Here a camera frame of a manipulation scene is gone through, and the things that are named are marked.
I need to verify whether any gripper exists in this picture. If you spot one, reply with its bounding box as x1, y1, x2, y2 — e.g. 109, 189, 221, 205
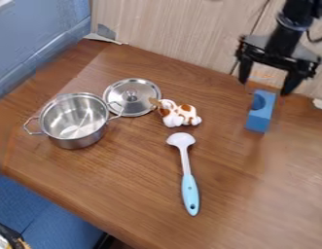
234, 34, 322, 97

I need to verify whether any blue block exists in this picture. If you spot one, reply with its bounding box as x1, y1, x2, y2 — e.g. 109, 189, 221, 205
243, 89, 278, 134

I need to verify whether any white and brown plush dog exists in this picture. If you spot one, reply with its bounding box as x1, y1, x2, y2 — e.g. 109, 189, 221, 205
147, 96, 204, 128

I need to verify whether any white and blue spoon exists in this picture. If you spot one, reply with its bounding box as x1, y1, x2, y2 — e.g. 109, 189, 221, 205
165, 131, 201, 217

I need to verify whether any silver lid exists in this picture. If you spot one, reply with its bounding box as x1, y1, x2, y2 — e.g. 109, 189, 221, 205
101, 77, 163, 118

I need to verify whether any silver pot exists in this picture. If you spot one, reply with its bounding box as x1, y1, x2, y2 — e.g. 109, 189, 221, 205
22, 91, 125, 151

